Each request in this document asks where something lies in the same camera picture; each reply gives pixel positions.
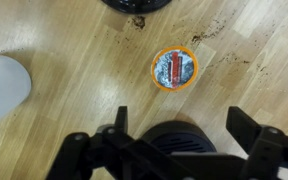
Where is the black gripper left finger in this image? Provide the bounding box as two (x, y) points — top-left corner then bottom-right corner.
(45, 105), (158, 180)

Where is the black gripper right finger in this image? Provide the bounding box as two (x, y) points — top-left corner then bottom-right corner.
(225, 105), (288, 180)

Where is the coffee pod with foil top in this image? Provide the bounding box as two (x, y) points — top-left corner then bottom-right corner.
(150, 45), (199, 93)

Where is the black pot lid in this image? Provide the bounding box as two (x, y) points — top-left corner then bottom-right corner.
(100, 0), (172, 15)

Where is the white ceramic mug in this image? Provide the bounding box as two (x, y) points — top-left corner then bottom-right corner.
(0, 54), (33, 134)

